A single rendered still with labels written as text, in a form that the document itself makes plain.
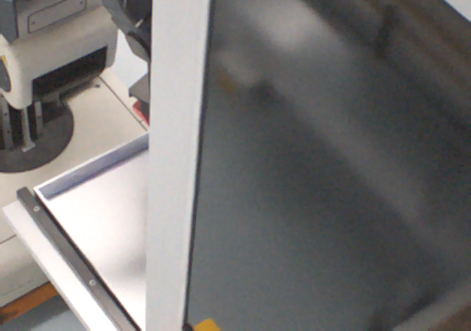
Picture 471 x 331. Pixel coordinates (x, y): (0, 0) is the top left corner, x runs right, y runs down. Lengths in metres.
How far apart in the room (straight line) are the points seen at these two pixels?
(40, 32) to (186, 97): 1.13
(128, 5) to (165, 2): 0.50
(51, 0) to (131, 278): 0.59
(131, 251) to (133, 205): 0.08
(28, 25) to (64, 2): 0.08
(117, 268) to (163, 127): 0.66
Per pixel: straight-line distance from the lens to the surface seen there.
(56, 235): 1.53
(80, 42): 1.94
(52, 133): 2.47
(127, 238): 1.54
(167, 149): 0.89
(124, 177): 1.61
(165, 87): 0.84
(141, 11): 1.29
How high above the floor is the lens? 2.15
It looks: 53 degrees down
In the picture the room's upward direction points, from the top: 6 degrees clockwise
